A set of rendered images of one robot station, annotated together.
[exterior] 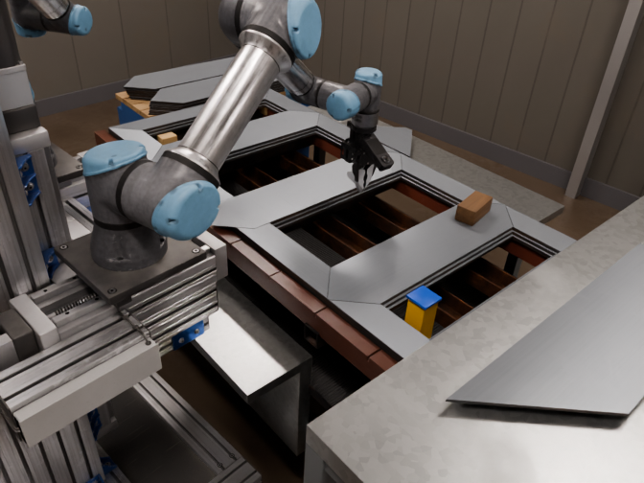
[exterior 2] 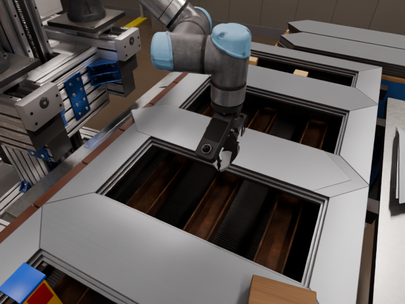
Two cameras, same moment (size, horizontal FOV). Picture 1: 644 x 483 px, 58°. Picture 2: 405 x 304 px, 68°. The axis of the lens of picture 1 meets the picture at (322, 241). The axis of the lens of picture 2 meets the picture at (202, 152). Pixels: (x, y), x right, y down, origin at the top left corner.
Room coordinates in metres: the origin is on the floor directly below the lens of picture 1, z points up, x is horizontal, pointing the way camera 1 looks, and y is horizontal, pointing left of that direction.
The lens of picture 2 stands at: (1.27, -0.61, 1.46)
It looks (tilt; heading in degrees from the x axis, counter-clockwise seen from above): 42 degrees down; 69
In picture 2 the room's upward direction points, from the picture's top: 1 degrees clockwise
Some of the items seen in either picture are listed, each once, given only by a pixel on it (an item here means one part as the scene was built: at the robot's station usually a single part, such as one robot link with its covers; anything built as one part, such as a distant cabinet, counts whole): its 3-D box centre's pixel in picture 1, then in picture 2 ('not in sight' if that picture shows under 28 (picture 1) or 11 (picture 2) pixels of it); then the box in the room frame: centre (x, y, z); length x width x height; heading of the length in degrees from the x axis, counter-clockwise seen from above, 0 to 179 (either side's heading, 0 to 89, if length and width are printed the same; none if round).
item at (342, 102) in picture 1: (342, 100); (182, 49); (1.45, -0.03, 1.20); 0.11 x 0.11 x 0.08; 59
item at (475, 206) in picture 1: (473, 208); (280, 303); (1.50, -0.45, 0.87); 0.12 x 0.06 x 0.05; 143
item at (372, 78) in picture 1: (366, 90); (228, 56); (1.52, -0.10, 1.20); 0.09 x 0.08 x 0.11; 149
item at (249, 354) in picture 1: (153, 254); (147, 115); (1.44, 0.52, 0.67); 1.30 x 0.20 x 0.03; 43
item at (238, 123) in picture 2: (360, 143); (226, 119); (1.53, -0.09, 1.04); 0.09 x 0.08 x 0.12; 43
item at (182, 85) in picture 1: (217, 82); (357, 47); (2.56, 0.52, 0.82); 0.80 x 0.40 x 0.06; 133
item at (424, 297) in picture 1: (423, 299); (24, 284); (1.05, -0.25, 0.88); 0.06 x 0.06 x 0.02; 43
